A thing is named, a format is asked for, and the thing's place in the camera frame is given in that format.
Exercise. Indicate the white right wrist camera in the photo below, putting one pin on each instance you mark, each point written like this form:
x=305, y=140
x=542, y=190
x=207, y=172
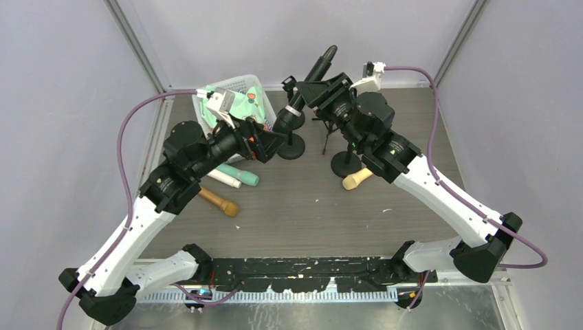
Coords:
x=371, y=80

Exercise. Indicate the white microphone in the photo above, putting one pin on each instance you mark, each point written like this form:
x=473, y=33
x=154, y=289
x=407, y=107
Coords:
x=224, y=178

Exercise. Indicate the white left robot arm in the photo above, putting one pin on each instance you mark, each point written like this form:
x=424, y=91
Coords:
x=106, y=288

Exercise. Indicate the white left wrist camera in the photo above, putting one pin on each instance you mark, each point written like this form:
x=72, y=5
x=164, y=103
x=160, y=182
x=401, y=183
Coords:
x=219, y=103

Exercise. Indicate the beige microphone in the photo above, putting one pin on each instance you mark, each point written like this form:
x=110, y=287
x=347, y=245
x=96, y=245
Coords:
x=353, y=180

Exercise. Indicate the mint green microphone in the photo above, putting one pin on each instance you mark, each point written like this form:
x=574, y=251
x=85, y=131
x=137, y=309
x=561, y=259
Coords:
x=243, y=176

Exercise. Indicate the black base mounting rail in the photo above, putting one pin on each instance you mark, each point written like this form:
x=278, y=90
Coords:
x=303, y=275

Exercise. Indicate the green cartoon print cloth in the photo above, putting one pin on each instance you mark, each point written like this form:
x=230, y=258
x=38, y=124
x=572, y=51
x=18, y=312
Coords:
x=246, y=104

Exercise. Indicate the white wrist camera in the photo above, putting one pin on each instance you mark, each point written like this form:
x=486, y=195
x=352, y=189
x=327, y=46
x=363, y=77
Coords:
x=219, y=103
x=371, y=80

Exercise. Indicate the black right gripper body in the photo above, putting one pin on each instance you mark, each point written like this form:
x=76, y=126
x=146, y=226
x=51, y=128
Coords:
x=326, y=92

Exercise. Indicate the black tripod shock-mount stand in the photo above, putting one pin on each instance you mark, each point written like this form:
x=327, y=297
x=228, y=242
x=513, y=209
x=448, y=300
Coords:
x=330, y=127

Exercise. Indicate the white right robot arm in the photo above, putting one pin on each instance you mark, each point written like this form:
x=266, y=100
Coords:
x=365, y=120

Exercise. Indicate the brown microphone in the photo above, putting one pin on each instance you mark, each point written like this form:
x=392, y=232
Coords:
x=228, y=207

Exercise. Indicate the black round-base stand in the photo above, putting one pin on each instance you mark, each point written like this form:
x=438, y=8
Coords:
x=345, y=163
x=293, y=148
x=289, y=117

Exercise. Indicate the black microphone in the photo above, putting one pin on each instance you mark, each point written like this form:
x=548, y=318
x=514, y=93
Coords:
x=318, y=71

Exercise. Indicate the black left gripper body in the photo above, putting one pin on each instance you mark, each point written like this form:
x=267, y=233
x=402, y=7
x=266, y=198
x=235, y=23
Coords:
x=254, y=141

